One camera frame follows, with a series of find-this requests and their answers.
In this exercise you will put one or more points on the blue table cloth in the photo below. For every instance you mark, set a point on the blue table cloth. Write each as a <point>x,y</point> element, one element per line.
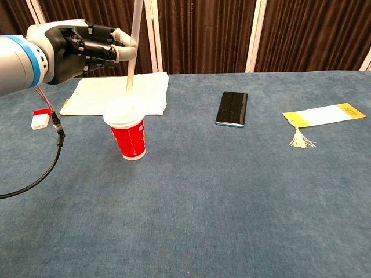
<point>203,188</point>

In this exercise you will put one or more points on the transparent plastic straw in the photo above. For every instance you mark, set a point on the transparent plastic straw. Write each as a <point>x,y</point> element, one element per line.
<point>134,46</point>

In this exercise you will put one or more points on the red paper cup white lid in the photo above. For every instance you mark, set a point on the red paper cup white lid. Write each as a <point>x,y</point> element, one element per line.
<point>129,136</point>

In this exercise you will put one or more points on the black smartphone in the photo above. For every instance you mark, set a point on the black smartphone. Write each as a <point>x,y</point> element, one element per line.
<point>232,108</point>

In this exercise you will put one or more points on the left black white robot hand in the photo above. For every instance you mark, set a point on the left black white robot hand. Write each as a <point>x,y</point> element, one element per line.
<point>69,49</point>

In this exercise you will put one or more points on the red and white eraser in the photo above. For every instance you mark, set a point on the red and white eraser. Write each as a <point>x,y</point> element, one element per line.
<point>39,121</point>

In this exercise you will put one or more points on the yellow white bookmark with tassel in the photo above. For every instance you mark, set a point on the yellow white bookmark with tassel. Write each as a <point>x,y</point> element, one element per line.
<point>321,116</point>

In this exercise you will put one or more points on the white folded cloth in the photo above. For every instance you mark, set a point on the white folded cloth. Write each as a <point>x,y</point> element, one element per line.
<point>150,89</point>

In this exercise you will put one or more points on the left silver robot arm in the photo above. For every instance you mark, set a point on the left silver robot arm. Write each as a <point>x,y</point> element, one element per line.
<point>17,62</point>

